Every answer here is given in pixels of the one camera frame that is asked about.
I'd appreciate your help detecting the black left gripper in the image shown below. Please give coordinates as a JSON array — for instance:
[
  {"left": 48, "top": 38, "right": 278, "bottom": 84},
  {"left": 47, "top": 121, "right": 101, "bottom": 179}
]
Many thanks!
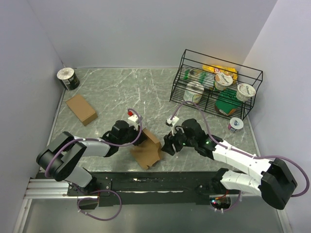
[{"left": 118, "top": 123, "right": 147, "bottom": 146}]

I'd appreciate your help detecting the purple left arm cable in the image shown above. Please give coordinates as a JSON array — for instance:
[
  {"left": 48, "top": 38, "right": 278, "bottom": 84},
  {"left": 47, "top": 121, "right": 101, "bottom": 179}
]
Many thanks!
[{"left": 44, "top": 108, "right": 144, "bottom": 221}]

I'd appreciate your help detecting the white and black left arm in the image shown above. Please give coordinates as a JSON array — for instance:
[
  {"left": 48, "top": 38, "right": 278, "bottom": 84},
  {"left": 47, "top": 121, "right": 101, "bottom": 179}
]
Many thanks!
[{"left": 36, "top": 115, "right": 145, "bottom": 195}]

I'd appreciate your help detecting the green snack packet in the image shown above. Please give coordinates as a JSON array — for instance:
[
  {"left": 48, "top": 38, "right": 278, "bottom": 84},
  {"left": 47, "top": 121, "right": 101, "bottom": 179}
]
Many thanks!
[{"left": 215, "top": 89, "right": 242, "bottom": 116}]

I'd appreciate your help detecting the white green cup lower shelf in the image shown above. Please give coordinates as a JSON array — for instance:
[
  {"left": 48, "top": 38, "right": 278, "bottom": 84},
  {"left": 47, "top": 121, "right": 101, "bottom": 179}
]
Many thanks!
[{"left": 184, "top": 81, "right": 204, "bottom": 104}]

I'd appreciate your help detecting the aluminium frame rail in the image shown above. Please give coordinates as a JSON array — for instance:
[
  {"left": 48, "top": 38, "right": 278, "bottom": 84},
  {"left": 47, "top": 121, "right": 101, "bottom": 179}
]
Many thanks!
[{"left": 24, "top": 179, "right": 69, "bottom": 199}]

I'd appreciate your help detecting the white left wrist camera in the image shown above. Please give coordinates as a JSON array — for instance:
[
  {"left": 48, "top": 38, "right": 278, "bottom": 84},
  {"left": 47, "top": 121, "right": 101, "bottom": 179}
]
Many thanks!
[{"left": 127, "top": 111, "right": 143, "bottom": 131}]

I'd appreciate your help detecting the yogurt cup upper right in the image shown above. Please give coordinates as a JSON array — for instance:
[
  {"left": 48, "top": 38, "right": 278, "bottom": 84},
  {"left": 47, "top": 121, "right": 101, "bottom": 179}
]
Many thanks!
[{"left": 236, "top": 83, "right": 256, "bottom": 102}]

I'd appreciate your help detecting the brown cardboard box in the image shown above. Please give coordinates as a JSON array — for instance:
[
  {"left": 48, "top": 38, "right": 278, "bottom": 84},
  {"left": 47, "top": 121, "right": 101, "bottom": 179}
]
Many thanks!
[
  {"left": 66, "top": 94, "right": 98, "bottom": 126},
  {"left": 130, "top": 128, "right": 162, "bottom": 170}
]

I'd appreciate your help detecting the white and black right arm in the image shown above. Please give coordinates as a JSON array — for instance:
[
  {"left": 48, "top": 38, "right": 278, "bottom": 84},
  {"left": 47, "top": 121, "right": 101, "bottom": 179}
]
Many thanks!
[{"left": 162, "top": 116, "right": 297, "bottom": 210}]

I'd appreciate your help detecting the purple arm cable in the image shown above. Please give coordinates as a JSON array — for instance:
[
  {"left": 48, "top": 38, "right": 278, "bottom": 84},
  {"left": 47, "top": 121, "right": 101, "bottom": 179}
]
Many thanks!
[
  {"left": 44, "top": 108, "right": 144, "bottom": 221},
  {"left": 171, "top": 100, "right": 311, "bottom": 214}
]

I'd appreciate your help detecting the yellow snack bag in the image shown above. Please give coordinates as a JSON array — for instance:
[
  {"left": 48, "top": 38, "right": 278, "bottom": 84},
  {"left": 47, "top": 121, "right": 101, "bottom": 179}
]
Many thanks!
[{"left": 202, "top": 65, "right": 238, "bottom": 81}]

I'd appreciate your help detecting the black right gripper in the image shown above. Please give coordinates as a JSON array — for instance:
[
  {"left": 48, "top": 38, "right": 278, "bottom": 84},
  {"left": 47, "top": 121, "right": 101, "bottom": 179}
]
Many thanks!
[{"left": 161, "top": 124, "right": 197, "bottom": 156}]

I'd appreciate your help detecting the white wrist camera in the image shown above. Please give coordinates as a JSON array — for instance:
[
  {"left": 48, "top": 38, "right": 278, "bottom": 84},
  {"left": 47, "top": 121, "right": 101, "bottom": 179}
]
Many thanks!
[
  {"left": 127, "top": 111, "right": 143, "bottom": 131},
  {"left": 165, "top": 116, "right": 179, "bottom": 135}
]

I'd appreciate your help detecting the purple yogurt cup on table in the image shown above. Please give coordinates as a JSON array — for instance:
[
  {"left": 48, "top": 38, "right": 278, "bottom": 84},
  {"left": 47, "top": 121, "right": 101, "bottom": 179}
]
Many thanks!
[{"left": 228, "top": 117, "right": 244, "bottom": 133}]

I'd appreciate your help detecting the green white packet in rack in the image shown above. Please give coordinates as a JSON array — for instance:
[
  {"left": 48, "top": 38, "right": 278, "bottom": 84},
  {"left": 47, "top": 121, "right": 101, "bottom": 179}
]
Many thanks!
[{"left": 183, "top": 69, "right": 215, "bottom": 88}]

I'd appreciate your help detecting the yogurt cup upper middle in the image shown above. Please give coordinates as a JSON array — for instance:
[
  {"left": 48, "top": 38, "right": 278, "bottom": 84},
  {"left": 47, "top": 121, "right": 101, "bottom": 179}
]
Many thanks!
[{"left": 215, "top": 72, "right": 233, "bottom": 91}]

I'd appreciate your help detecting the dark green noodle cup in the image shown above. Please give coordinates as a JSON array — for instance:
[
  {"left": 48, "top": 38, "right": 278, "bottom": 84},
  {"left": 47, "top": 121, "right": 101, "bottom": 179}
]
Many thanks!
[{"left": 57, "top": 67, "right": 80, "bottom": 90}]

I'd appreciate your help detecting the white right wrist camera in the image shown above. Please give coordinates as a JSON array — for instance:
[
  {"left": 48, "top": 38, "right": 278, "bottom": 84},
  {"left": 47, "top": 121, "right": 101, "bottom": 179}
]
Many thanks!
[{"left": 165, "top": 116, "right": 179, "bottom": 135}]

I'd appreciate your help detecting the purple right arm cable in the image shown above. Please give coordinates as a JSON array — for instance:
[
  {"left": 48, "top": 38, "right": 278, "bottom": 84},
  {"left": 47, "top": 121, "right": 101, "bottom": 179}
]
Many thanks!
[{"left": 171, "top": 100, "right": 311, "bottom": 214}]

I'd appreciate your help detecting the folded brown cardboard box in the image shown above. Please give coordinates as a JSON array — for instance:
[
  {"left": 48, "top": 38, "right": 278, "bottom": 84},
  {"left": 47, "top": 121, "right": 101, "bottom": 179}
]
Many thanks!
[{"left": 66, "top": 94, "right": 98, "bottom": 126}]

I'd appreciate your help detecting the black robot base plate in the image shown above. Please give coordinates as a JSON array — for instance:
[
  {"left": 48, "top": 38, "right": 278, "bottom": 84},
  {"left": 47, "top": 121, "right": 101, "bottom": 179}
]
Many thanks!
[{"left": 66, "top": 171, "right": 239, "bottom": 207}]

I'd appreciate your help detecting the black wire rack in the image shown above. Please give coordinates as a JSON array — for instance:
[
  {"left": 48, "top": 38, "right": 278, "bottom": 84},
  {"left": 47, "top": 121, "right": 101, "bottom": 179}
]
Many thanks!
[{"left": 170, "top": 49, "right": 263, "bottom": 119}]

